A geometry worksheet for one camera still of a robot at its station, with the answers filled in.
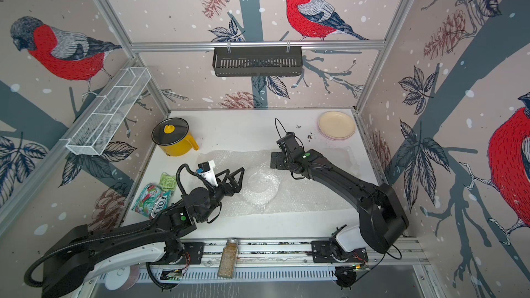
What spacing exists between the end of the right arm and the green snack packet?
1.66 ft

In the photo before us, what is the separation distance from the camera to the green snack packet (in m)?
0.83

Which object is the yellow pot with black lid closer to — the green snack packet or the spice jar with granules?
the green snack packet

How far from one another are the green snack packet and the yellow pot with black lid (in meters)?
0.18

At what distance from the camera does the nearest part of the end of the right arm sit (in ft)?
1.91

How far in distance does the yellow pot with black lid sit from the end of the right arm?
0.47 meters
